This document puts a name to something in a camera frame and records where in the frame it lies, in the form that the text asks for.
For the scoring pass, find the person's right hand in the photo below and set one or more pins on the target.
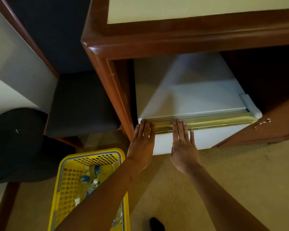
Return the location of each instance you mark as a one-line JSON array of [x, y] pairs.
[[184, 153]]

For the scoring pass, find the person's left hand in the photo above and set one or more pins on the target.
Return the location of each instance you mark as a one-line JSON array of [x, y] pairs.
[[141, 149]]

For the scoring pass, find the person's right little finger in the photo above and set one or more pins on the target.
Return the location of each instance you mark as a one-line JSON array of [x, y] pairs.
[[192, 137]]

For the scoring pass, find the person's left middle finger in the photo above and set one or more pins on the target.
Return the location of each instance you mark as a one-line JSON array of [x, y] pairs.
[[147, 131]]

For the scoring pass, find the person's right middle finger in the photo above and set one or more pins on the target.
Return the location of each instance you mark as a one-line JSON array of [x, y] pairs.
[[180, 130]]

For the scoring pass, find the person's left little finger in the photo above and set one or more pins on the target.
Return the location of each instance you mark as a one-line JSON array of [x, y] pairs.
[[136, 132]]

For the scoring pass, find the white mini fridge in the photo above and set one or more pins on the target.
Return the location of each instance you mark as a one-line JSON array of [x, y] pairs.
[[195, 93]]

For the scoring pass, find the person's left forearm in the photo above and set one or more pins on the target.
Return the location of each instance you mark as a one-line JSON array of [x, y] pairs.
[[103, 197]]

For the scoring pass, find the person's right forearm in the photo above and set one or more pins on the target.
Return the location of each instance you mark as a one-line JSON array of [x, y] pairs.
[[221, 204]]

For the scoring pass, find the clear plastic water bottle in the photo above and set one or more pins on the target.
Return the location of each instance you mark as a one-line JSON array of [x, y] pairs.
[[84, 178], [105, 171], [92, 187], [117, 217]]

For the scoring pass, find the wooden chair with dark seat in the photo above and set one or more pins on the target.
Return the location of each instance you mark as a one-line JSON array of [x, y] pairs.
[[81, 105]]

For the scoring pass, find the brown wooden cabinet door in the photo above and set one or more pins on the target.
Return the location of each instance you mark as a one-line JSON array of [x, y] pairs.
[[277, 127]]

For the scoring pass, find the yellow plastic basket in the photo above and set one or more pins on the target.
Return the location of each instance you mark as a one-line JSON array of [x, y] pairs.
[[67, 185]]

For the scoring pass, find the brown wooden cabinet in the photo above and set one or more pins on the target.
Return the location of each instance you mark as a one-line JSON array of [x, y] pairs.
[[159, 38]]

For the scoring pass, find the black shoe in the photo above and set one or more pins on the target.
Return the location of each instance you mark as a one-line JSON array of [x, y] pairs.
[[157, 225]]

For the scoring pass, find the black round stool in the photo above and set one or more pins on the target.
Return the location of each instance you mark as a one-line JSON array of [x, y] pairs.
[[16, 146]]

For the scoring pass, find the wooden desk with white panel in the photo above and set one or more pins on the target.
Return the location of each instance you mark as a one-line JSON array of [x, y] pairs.
[[26, 69]]

